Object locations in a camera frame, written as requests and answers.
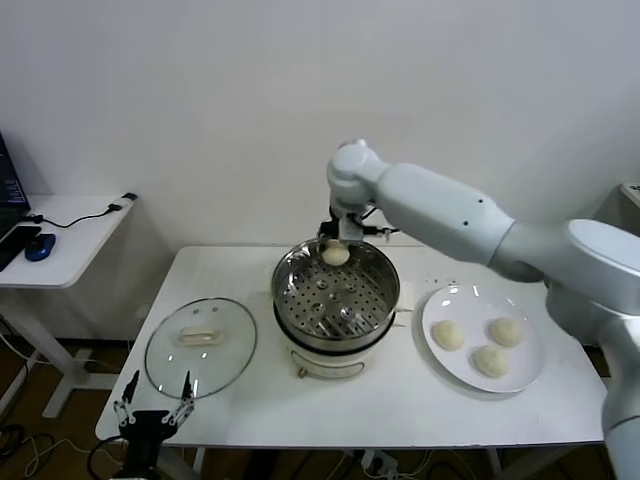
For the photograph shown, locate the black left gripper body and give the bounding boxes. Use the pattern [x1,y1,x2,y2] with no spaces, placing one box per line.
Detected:
[119,409,175,480]

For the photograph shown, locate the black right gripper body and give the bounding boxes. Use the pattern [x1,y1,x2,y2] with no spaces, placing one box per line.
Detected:
[327,199,376,226]

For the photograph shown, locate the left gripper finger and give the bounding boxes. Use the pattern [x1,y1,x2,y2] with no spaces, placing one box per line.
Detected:
[167,369,196,427]
[112,369,141,428]

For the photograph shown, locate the white steamed baozi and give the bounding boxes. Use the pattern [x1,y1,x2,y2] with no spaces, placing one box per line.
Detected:
[487,317,526,349]
[431,319,467,351]
[471,344,511,379]
[321,238,350,267]

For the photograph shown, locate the glass pot lid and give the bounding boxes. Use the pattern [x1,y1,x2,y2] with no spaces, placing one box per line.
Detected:
[143,297,259,401]

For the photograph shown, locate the stainless steel steamer basket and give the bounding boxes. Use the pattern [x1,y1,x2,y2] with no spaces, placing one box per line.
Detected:
[272,235,402,351]

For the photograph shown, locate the white round plate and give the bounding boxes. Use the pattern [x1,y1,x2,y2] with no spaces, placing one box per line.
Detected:
[420,283,546,394]

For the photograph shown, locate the cream electric cooking pot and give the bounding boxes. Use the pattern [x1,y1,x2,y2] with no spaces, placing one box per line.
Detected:
[257,279,415,380]

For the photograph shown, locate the white side desk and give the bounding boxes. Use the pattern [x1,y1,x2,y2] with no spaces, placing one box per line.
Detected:
[0,193,141,421]

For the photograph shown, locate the blue computer mouse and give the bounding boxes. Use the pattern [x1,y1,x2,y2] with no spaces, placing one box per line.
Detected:
[24,233,57,263]

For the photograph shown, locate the white power strip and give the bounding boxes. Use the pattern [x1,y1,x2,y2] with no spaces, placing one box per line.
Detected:
[360,449,401,476]

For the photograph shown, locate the black laptop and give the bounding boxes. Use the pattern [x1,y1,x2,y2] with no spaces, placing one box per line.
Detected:
[0,130,32,272]

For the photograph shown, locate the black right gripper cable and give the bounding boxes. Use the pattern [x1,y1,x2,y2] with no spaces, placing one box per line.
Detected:
[360,207,401,244]

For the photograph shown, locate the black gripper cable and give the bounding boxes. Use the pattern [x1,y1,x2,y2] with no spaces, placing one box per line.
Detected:
[360,207,401,244]
[88,434,126,480]

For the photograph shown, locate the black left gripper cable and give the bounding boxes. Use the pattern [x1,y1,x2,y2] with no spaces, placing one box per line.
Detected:
[88,434,126,480]

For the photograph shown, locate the white floor cable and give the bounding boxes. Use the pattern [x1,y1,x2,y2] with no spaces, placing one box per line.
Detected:
[24,434,126,476]

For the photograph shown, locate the black floor cables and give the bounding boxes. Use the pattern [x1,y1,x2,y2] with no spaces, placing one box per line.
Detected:
[0,424,56,480]

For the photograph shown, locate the black cable with adapter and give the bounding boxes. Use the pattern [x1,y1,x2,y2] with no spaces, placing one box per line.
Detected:
[22,192,139,231]

